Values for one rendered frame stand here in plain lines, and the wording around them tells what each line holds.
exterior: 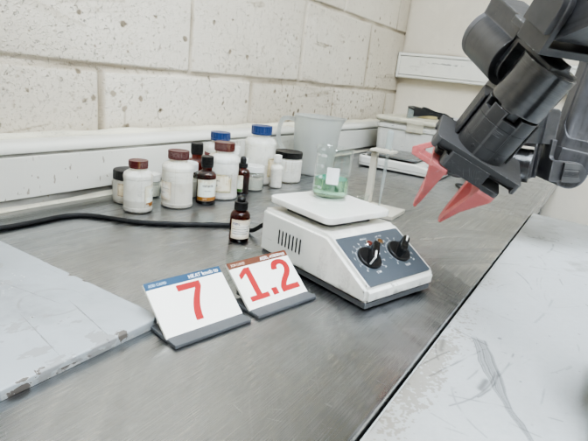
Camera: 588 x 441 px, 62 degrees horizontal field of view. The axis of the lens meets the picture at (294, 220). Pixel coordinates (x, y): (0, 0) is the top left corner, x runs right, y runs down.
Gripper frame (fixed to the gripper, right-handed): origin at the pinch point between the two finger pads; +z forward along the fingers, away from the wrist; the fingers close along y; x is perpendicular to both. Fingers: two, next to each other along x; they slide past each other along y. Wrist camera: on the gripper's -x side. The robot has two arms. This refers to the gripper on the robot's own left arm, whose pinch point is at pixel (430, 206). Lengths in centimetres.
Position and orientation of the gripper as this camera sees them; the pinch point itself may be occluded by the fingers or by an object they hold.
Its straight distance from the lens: 61.3
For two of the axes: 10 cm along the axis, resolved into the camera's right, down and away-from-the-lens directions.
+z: -4.2, 6.7, 6.1
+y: -8.5, -5.3, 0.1
